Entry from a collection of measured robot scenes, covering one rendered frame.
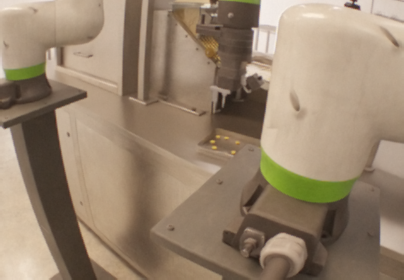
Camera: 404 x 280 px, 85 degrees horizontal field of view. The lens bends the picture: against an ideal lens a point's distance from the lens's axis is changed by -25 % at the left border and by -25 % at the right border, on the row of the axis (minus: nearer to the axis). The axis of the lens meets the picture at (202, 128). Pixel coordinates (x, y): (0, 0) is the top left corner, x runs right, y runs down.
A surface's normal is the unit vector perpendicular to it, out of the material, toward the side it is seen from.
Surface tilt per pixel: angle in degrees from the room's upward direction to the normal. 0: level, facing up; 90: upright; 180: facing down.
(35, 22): 86
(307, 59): 89
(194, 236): 0
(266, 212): 0
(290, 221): 0
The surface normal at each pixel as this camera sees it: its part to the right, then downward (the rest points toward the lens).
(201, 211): 0.08, -0.90
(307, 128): -0.60, 0.30
